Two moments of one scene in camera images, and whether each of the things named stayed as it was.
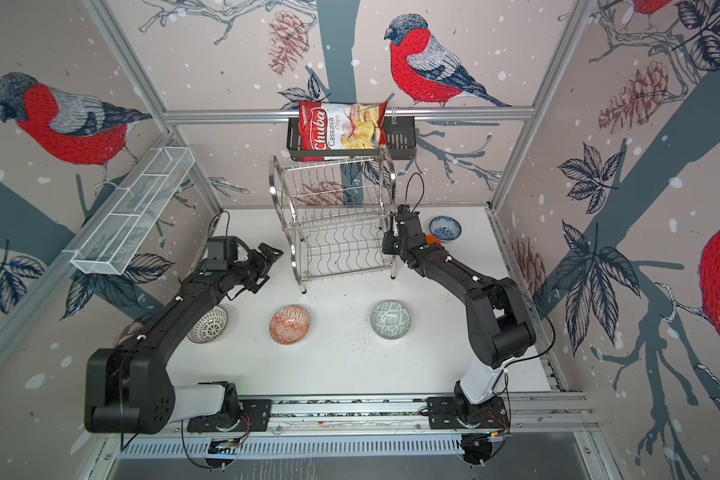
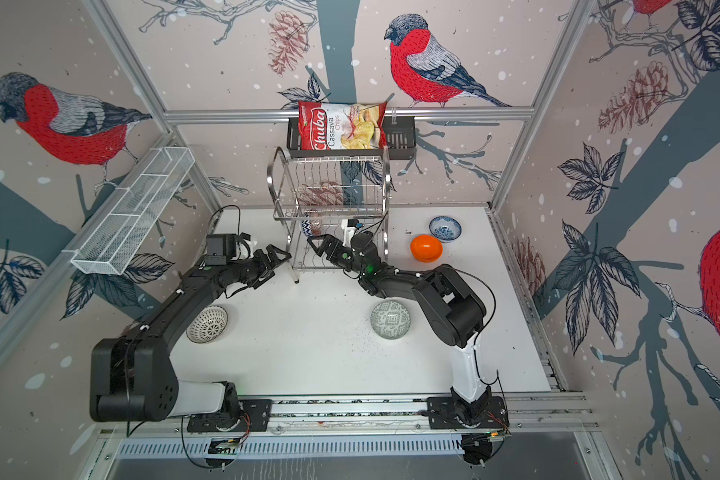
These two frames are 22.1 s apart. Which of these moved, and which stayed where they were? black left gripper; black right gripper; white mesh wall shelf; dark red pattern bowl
Moved: black right gripper
Stayed: black left gripper; dark red pattern bowl; white mesh wall shelf
